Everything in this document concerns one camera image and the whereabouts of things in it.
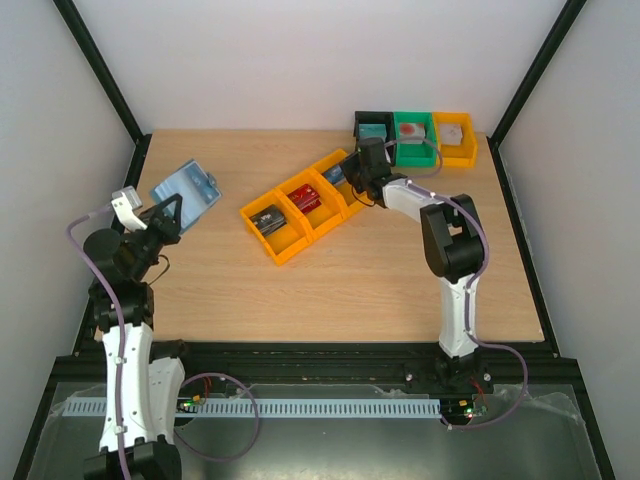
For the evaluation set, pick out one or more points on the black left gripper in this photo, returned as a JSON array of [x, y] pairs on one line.
[[168, 228]]

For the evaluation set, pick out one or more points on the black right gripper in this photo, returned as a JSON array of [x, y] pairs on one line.
[[351, 170]]

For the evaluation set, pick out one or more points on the blue credit card stack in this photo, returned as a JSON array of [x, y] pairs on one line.
[[334, 175]]

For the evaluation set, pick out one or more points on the blue card holder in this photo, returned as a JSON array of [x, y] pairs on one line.
[[198, 189]]

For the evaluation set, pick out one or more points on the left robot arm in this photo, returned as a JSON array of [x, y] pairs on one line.
[[137, 440]]

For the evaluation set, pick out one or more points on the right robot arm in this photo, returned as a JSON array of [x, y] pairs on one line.
[[455, 247]]

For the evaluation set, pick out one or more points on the yellow bin with blue cards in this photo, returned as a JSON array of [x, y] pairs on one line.
[[329, 168]]

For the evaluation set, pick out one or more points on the teal card deck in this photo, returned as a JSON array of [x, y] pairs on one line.
[[372, 130]]

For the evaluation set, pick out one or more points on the yellow bin with red cards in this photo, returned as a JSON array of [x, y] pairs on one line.
[[328, 215]]

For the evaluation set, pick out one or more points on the grey card deck in green bin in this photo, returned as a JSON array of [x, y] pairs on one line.
[[411, 133]]

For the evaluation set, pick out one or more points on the red credit card stack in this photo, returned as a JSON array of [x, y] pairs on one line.
[[305, 198]]

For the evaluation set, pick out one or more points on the black credit card stack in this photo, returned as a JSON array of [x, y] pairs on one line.
[[268, 220]]

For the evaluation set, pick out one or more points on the green storage bin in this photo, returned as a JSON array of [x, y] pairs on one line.
[[416, 156]]

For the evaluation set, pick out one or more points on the black storage bin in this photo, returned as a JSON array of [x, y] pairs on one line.
[[384, 117]]

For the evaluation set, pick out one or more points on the grey deck in orange bin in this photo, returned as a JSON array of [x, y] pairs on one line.
[[451, 134]]

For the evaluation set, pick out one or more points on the orange storage bin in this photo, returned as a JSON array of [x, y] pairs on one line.
[[465, 155]]

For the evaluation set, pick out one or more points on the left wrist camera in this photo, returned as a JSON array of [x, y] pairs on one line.
[[125, 202]]

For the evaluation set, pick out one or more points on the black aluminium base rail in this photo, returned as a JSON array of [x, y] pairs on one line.
[[417, 367]]

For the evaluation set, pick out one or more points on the light blue cable duct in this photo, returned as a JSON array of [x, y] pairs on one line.
[[315, 409]]

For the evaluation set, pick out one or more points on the black frame post left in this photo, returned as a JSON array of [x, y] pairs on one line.
[[93, 56]]

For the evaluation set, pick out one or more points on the black frame post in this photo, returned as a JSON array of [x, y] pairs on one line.
[[553, 40], [93, 56]]

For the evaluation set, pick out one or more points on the black frame post right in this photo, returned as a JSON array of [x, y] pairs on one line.
[[553, 40]]

